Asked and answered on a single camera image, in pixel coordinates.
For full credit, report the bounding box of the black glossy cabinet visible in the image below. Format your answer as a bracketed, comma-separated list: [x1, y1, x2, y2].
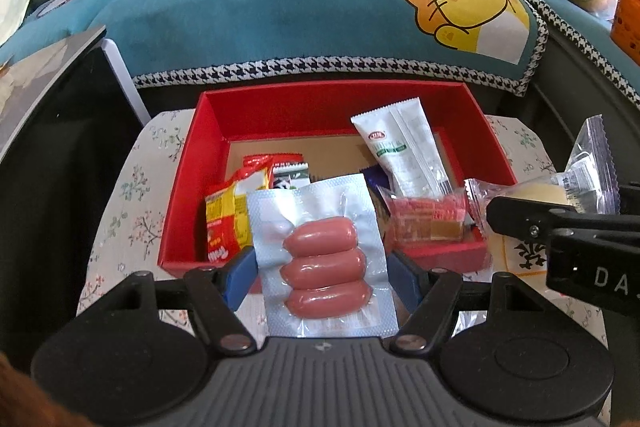
[0, 24, 151, 358]

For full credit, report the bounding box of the dark green sofa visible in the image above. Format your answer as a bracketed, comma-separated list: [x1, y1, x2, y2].
[0, 0, 640, 218]

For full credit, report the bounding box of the blue wafer biscuit packet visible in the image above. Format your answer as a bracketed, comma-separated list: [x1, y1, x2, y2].
[361, 167, 396, 214]

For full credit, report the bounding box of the teal lion print sofa cover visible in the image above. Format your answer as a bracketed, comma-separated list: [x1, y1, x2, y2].
[0, 0, 551, 98]

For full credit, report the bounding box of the vacuum-packed sausage packet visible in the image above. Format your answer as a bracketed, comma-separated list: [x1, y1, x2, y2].
[246, 173, 398, 339]

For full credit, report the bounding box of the orange plastic basket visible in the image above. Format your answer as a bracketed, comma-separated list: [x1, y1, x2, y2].
[610, 0, 640, 54]

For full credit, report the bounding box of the teal houndstooth-trimmed sofa cover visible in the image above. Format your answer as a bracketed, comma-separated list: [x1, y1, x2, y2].
[452, 0, 640, 104]

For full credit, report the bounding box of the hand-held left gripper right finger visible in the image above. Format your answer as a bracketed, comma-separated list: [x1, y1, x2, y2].
[387, 251, 576, 354]

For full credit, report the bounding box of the clear red-printed candy packet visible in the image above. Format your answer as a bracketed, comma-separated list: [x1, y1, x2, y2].
[376, 184, 471, 248]

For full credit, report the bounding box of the white and green snack packet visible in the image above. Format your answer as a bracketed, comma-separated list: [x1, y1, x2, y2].
[350, 98, 451, 198]

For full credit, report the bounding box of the red cardboard box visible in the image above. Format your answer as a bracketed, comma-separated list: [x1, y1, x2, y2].
[157, 82, 518, 280]

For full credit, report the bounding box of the green and white wafer packet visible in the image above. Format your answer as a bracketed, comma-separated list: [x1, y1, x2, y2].
[270, 163, 311, 190]

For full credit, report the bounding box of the red and yellow snack packet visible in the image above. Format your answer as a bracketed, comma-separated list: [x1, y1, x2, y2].
[204, 167, 273, 264]

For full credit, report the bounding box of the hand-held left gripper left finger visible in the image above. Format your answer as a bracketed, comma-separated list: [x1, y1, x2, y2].
[75, 248, 258, 354]

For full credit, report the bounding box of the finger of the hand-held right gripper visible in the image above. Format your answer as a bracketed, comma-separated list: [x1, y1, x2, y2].
[616, 184, 640, 217]
[486, 196, 640, 254]

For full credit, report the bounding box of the bun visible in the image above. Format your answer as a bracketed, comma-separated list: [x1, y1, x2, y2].
[464, 114, 622, 288]

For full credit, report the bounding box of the floral tablecloth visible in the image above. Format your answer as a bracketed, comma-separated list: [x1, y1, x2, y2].
[75, 109, 608, 358]

